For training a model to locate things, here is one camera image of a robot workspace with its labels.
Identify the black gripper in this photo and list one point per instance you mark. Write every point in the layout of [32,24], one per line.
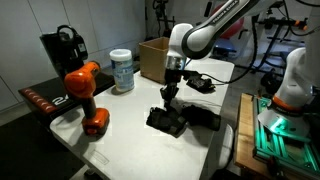
[174,76]

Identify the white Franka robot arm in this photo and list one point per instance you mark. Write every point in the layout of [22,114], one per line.
[180,36]

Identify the brown cardboard box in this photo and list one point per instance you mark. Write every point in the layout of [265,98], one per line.
[151,60]

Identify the white wipes canister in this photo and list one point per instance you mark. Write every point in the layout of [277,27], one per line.
[122,71]

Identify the black exercise bike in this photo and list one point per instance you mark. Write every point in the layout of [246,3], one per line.
[165,31]

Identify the white chair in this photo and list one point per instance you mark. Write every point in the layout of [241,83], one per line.
[226,143]

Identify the wooden board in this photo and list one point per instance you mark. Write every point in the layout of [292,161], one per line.
[245,133]

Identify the black floor bag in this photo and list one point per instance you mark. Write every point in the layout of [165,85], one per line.
[268,81]

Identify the black treadmill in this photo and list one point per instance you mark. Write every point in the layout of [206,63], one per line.
[50,93]

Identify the black orange clamp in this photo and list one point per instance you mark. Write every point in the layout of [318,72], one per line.
[273,165]

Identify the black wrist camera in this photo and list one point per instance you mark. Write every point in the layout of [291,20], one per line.
[190,74]

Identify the green lit aluminium frame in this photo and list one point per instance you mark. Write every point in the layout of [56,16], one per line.
[283,146]

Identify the grey robot mount plate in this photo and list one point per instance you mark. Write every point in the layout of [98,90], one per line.
[293,128]

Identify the black weight bench frame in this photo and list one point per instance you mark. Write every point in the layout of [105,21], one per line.
[280,23]

